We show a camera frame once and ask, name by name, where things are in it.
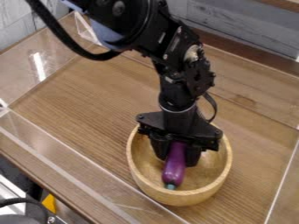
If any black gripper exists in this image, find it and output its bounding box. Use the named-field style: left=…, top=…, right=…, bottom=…
left=134, top=103, right=222, bottom=167

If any purple toy eggplant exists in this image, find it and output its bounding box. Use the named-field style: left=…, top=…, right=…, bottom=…
left=161, top=142, right=185, bottom=190

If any brown wooden bowl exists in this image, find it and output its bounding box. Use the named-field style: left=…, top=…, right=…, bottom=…
left=125, top=126, right=232, bottom=207

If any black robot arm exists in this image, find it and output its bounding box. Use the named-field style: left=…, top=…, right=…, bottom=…
left=61, top=0, right=222, bottom=167

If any yellow black device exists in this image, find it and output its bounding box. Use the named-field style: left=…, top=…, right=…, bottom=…
left=22, top=193, right=69, bottom=224

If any clear acrylic tray wall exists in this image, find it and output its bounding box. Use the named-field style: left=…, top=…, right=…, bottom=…
left=0, top=99, right=188, bottom=224

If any black cable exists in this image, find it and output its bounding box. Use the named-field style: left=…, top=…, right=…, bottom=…
left=23, top=0, right=121, bottom=62

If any clear acrylic corner bracket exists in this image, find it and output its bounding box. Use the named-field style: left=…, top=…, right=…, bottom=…
left=74, top=12, right=99, bottom=46

